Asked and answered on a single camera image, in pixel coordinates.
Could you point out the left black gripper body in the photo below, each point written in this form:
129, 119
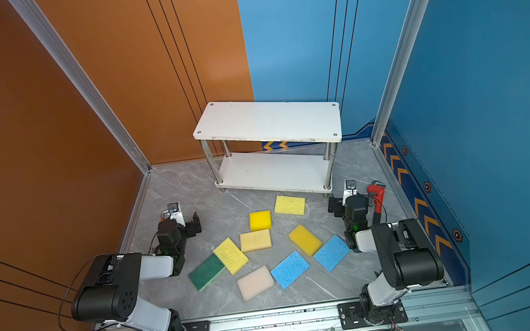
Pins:
190, 231

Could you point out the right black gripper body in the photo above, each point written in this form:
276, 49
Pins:
340, 209

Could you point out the golden yellow sponge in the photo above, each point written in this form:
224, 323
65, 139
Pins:
305, 240

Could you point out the pale yellow orange-backed sponge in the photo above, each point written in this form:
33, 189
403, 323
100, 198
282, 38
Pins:
254, 241

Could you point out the bright yellow foam sponge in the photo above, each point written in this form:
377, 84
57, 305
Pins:
260, 220

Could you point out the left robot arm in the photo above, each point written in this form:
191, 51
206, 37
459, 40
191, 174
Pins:
109, 292

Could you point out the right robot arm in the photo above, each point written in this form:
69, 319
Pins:
406, 256

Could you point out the white two-tier shelf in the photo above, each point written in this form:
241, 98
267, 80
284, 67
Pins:
299, 122

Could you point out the green scouring sponge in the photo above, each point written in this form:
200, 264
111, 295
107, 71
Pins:
206, 272

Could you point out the red pipe wrench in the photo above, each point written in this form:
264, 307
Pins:
376, 193

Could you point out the light yellow cellulose sponge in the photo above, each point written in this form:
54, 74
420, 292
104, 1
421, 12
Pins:
290, 205

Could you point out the blue cellulose sponge right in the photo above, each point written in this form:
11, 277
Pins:
332, 253

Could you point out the blue cellulose sponge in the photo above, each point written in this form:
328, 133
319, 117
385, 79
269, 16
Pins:
290, 269
332, 253

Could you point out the blue cellulose sponge left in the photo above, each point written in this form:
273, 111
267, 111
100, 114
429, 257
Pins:
290, 269

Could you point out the beige foam sponge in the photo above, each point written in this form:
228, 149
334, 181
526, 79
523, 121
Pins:
255, 283

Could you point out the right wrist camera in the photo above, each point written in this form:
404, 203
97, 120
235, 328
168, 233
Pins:
350, 188

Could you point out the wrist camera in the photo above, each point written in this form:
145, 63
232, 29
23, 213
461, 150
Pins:
350, 188
173, 209

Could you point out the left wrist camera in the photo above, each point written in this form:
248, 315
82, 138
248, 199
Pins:
173, 209

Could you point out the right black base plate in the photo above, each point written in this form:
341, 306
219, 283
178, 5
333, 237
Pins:
353, 315

